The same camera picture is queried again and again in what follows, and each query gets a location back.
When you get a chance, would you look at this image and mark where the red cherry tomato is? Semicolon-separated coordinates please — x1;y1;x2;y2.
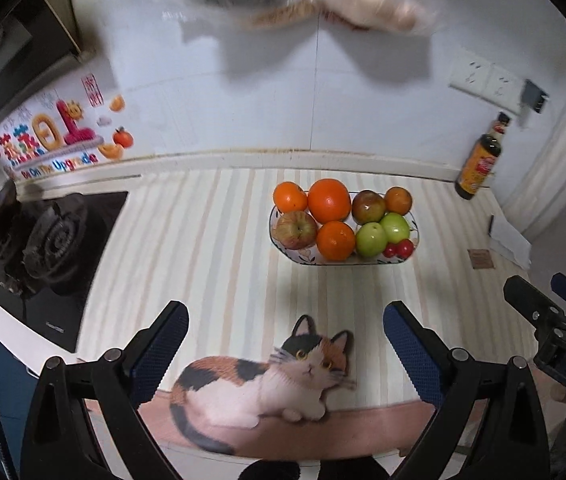
396;238;414;260
384;244;398;258

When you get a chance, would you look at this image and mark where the brown label patch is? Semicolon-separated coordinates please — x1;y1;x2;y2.
468;249;495;270

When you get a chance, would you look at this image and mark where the white folded paper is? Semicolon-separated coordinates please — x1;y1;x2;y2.
488;216;532;270

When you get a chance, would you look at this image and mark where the soy sauce bottle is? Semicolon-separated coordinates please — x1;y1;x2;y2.
454;112;511;200

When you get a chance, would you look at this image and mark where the green apple right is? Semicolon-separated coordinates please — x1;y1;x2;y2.
379;212;410;244

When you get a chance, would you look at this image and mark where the green apple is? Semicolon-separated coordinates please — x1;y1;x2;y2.
379;212;410;244
356;222;388;258

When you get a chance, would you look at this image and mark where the orange back right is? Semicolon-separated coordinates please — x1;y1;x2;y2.
384;186;413;216

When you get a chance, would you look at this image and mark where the black gas stove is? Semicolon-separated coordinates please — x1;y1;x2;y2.
0;180;128;352

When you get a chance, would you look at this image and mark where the green apple left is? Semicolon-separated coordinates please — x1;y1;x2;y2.
356;222;388;258

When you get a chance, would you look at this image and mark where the dark red apple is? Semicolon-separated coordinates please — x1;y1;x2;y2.
351;190;386;226

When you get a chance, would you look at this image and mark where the striped cat table mat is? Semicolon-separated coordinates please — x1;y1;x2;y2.
77;169;536;460

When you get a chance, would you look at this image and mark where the orange front middle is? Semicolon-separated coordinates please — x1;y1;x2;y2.
315;221;356;262

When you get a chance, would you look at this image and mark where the grey power adapter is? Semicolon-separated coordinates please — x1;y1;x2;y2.
521;79;548;114

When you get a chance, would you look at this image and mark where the large orange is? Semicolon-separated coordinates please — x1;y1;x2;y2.
308;179;351;224

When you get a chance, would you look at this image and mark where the floral ceramic fruit plate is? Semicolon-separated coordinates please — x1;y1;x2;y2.
269;205;420;266

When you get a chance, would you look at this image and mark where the red apple front left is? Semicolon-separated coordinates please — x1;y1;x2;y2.
272;211;319;250

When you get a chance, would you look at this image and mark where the small orange back left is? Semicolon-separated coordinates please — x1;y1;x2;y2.
272;181;308;214

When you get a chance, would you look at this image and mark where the white wall socket right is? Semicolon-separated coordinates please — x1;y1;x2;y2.
482;64;524;115

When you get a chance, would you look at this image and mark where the white wall socket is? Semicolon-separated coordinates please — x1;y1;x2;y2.
482;64;524;115
449;51;492;96

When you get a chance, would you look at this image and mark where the white wall socket left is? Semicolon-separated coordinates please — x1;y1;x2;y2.
449;51;492;96

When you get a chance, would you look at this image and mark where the colourful wall sticker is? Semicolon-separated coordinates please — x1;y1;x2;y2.
0;72;135;181

